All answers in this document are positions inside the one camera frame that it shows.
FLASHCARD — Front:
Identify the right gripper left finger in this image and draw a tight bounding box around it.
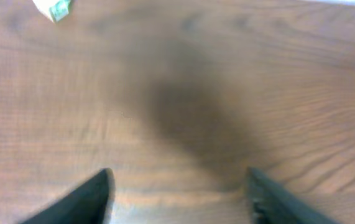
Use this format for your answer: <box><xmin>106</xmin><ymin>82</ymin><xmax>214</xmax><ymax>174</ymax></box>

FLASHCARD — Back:
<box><xmin>21</xmin><ymin>168</ymin><xmax>115</xmax><ymax>224</ymax></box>

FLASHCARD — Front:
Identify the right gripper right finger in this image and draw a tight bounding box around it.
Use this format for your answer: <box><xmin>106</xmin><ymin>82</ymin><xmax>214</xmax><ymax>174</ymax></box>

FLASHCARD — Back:
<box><xmin>247</xmin><ymin>167</ymin><xmax>336</xmax><ymax>224</ymax></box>

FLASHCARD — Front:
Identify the green-print wooden block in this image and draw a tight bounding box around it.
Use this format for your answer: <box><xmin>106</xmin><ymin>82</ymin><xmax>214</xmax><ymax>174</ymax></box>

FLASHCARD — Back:
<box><xmin>33</xmin><ymin>0</ymin><xmax>72</xmax><ymax>23</ymax></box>

